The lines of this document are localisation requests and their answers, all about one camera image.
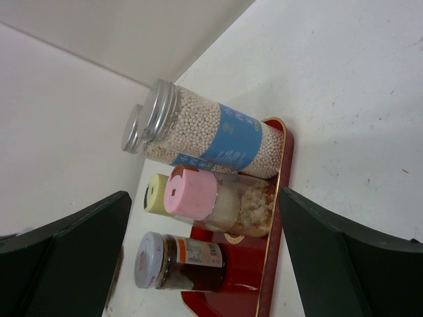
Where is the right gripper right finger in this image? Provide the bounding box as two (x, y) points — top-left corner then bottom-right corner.
(278, 188), (422, 316)

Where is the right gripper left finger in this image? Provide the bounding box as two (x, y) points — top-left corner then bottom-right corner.
(1, 191), (132, 316)

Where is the sauce jar white lid front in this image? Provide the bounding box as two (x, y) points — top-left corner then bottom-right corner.
(134, 232), (226, 292)

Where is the yellow-green lid spice bottle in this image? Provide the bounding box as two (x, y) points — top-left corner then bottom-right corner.
(143, 174), (171, 217)

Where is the pink lid spice bottle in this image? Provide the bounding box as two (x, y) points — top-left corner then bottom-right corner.
(164, 164), (276, 238)

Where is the tall jar silver lid back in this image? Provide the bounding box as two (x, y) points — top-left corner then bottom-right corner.
(142, 79), (284, 179)

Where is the red rectangular serving tray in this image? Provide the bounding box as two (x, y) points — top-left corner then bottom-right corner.
(180, 117), (295, 317)

